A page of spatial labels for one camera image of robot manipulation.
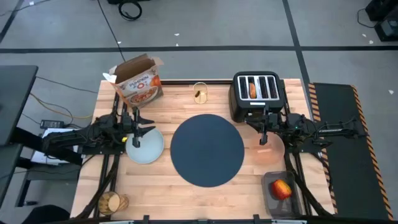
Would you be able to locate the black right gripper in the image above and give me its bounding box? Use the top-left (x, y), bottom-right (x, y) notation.
top-left (246, 105), bottom-right (287, 146)

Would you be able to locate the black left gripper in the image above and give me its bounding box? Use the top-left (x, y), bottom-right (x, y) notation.
top-left (119, 107), bottom-right (156, 149)

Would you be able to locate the light blue plate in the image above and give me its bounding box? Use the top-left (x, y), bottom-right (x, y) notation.
top-left (125, 126), bottom-right (165, 165)

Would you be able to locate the pink bowl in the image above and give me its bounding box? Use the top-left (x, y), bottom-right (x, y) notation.
top-left (248, 132), bottom-right (285, 166)

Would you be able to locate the orange pumpkin cereal box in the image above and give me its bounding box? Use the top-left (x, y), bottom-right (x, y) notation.
top-left (102, 53), bottom-right (165, 109)

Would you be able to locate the red apple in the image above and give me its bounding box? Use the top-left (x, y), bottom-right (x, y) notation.
top-left (271, 179), bottom-right (293, 200)

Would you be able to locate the amber faceted glass tumbler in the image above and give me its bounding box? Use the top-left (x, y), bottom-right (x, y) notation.
top-left (98, 190), bottom-right (129, 216)

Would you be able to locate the black four-slot toaster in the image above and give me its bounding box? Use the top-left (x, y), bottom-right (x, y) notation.
top-left (228, 71), bottom-right (286, 123)

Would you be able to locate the dark blue round placemat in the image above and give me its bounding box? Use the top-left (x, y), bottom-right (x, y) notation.
top-left (170, 113), bottom-right (245, 188)

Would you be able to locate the small glass cup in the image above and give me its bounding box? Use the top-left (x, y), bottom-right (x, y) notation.
top-left (192, 82), bottom-right (208, 105)

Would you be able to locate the black tray with apple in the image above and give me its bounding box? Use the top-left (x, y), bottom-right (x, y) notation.
top-left (261, 170), bottom-right (303, 218)

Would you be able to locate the black power adapter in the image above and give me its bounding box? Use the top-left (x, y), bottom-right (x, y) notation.
top-left (40, 119), bottom-right (65, 129)

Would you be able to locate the black hazard-striped floor mat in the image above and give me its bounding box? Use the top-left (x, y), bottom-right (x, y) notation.
top-left (307, 82), bottom-right (394, 221)

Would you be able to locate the white paper sheet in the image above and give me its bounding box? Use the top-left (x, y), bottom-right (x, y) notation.
top-left (30, 128), bottom-right (81, 166)

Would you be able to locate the black desk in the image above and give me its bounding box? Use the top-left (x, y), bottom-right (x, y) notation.
top-left (0, 65), bottom-right (39, 206)

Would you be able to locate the black equipment case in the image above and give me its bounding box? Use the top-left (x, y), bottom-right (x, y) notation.
top-left (365, 0), bottom-right (398, 22)
top-left (374, 19), bottom-right (398, 42)

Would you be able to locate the black metal table frame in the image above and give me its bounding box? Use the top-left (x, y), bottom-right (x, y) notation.
top-left (74, 79), bottom-right (335, 224)

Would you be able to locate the yellow floor cable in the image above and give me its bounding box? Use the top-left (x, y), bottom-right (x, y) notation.
top-left (29, 92), bottom-right (94, 120)

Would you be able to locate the thin black floor cable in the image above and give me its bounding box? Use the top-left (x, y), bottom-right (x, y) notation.
top-left (35, 76), bottom-right (99, 94)

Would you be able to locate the long black floor cable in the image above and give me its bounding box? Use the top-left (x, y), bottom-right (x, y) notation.
top-left (97, 0), bottom-right (127, 63)

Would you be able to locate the coiled black cable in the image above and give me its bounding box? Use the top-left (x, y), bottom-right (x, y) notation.
top-left (118, 0), bottom-right (143, 21)

